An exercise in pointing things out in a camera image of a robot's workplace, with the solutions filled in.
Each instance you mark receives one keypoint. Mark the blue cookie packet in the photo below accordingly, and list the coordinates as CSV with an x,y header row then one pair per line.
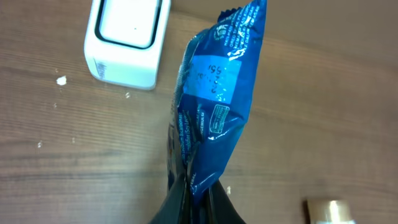
x,y
213,96

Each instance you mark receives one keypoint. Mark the white tube with gold cap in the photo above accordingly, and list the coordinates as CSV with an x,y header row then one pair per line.
x,y
328,211

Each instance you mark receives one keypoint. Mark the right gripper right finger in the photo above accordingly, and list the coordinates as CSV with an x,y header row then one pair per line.
x,y
219,209

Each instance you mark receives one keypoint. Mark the white barcode scanner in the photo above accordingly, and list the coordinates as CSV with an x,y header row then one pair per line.
x,y
124,39

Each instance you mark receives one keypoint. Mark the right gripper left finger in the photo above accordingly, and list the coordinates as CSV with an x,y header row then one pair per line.
x,y
171,210

